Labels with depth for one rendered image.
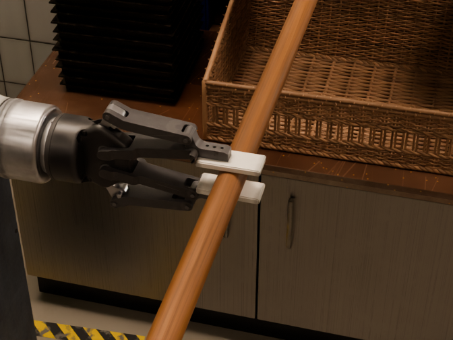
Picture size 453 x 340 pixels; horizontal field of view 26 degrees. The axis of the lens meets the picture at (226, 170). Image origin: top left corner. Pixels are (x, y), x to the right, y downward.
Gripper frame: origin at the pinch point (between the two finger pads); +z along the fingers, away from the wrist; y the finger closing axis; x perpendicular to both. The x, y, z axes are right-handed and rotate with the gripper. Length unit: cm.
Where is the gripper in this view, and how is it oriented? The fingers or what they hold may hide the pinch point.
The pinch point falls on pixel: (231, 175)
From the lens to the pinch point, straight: 105.3
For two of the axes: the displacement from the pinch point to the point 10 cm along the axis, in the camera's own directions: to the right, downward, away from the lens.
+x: -2.5, 5.9, -7.6
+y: -0.1, 7.9, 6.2
